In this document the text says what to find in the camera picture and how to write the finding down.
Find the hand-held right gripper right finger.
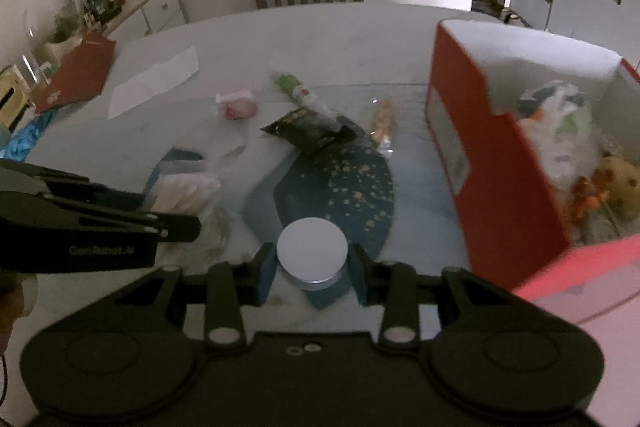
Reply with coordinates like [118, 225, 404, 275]
[348, 243, 543, 350]

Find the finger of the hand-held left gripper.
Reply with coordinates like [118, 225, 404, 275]
[20, 164, 151, 214]
[75, 206, 202, 243]

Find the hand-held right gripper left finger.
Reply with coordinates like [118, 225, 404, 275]
[85, 243, 279, 350]

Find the clear bag of cotton pads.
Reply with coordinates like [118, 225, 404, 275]
[147, 157, 223, 215]

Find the white round jar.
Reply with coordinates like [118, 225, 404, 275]
[276, 217, 348, 292]

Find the red cardboard shoe box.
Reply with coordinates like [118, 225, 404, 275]
[425, 19, 640, 328]

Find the orange berry sprig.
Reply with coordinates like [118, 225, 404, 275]
[570, 177, 613, 225]

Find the white plastic bag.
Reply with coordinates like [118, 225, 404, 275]
[515, 79, 608, 202]

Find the brown plush toy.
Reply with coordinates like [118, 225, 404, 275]
[595, 154, 640, 238]

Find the dark blue speckled fan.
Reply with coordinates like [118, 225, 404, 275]
[243, 139, 401, 308]

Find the white paper sheet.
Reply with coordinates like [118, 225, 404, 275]
[108, 46, 200, 119]

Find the pink wrapped packet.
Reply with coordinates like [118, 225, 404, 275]
[215, 89, 259, 121]

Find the black snack packet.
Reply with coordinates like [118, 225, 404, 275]
[260, 108, 358, 156]

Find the orange snack packet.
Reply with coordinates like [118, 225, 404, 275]
[368, 98, 397, 156]

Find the green and white tube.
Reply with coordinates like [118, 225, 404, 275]
[270, 53, 346, 132]

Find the white sideboard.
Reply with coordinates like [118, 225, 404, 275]
[97, 0, 188, 39]

